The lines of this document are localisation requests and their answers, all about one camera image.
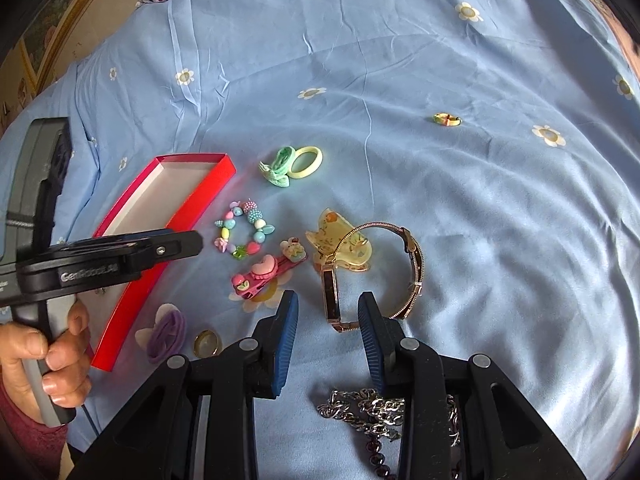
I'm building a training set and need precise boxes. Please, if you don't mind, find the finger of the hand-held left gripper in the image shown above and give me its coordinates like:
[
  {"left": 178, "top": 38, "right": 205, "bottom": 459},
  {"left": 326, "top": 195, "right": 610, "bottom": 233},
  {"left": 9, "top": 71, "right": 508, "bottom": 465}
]
[
  {"left": 122, "top": 237, "right": 204, "bottom": 275},
  {"left": 57, "top": 228, "right": 198, "bottom": 250}
]

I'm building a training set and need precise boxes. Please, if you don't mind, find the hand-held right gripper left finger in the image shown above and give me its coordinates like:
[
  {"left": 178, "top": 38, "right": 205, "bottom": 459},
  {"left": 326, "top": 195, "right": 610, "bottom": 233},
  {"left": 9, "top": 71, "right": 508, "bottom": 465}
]
[{"left": 67, "top": 290, "right": 300, "bottom": 480}]

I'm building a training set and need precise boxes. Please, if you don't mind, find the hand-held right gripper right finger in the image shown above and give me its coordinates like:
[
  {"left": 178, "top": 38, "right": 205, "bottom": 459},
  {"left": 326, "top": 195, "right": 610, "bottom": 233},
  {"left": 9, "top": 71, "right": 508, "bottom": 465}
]
[{"left": 357, "top": 291, "right": 588, "bottom": 480}]

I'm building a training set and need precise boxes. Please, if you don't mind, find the silver chain bracelet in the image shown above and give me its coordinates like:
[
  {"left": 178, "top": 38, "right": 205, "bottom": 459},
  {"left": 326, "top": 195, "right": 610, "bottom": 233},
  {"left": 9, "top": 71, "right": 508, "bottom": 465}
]
[{"left": 317, "top": 387, "right": 461, "bottom": 450}]

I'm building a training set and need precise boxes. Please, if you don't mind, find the rose gold mesh watch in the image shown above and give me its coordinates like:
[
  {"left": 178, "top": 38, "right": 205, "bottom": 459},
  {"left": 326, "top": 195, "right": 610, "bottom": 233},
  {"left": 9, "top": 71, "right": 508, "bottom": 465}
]
[{"left": 320, "top": 222, "right": 425, "bottom": 333}]

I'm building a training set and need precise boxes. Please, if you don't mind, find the pink heart hair clip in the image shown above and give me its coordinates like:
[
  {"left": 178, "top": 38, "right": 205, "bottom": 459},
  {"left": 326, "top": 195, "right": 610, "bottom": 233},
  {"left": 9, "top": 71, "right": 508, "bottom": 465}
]
[{"left": 230, "top": 240, "right": 309, "bottom": 302}]

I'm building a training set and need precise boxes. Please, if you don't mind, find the gold ring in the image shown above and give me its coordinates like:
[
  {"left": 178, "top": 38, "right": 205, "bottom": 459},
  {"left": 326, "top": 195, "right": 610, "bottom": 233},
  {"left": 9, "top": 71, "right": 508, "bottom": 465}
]
[{"left": 194, "top": 330, "right": 222, "bottom": 358}]

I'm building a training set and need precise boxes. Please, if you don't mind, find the purple flower hair tie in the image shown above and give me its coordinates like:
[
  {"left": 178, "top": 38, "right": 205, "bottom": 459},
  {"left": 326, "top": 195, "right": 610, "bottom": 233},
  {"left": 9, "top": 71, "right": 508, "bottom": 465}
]
[{"left": 136, "top": 304, "right": 188, "bottom": 365}]

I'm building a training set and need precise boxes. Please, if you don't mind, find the red jewelry box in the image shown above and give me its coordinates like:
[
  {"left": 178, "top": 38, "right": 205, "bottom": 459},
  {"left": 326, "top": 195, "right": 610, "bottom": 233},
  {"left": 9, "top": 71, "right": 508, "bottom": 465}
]
[{"left": 91, "top": 152, "right": 237, "bottom": 373}]

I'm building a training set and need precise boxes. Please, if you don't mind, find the pastel beaded bracelet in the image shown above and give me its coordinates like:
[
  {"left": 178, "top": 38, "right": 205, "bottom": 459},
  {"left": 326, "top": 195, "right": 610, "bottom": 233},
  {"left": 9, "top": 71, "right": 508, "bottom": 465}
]
[{"left": 214, "top": 199, "right": 276, "bottom": 261}]

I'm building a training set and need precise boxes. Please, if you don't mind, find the yellow claw hair clip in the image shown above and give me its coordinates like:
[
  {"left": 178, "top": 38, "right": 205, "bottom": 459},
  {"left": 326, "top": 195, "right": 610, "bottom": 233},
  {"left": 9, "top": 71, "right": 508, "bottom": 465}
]
[{"left": 305, "top": 206, "right": 375, "bottom": 275}]

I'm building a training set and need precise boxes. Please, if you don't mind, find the dark bead bracelet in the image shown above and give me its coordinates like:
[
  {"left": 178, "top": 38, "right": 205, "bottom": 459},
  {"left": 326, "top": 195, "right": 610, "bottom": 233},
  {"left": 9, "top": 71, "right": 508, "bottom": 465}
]
[{"left": 364, "top": 437, "right": 463, "bottom": 480}]

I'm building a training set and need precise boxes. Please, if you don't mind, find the person's left hand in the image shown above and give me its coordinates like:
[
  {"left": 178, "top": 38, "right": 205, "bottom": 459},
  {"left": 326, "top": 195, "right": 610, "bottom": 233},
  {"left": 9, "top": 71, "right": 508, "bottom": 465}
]
[{"left": 0, "top": 301, "right": 93, "bottom": 423}]

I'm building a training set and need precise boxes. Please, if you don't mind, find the blue floral bed sheet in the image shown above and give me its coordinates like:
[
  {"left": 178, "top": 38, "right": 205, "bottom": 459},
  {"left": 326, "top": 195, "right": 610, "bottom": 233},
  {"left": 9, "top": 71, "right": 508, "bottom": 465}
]
[{"left": 0, "top": 0, "right": 640, "bottom": 480}]

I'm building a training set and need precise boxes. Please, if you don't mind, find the gold framed picture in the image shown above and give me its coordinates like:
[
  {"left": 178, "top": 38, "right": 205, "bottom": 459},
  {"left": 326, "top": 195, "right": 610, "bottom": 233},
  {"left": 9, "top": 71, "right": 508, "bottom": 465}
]
[{"left": 20, "top": 0, "right": 146, "bottom": 91}]

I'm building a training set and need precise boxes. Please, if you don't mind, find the green bow hair tie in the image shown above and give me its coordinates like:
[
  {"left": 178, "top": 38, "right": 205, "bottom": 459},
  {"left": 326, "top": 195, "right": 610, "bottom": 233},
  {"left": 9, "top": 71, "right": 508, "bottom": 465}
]
[{"left": 258, "top": 146, "right": 297, "bottom": 189}]

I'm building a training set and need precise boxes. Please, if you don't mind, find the yellow hair tie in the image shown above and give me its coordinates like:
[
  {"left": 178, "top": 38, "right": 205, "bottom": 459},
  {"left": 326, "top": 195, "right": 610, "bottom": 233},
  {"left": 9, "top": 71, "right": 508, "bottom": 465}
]
[{"left": 286, "top": 146, "right": 323, "bottom": 180}]

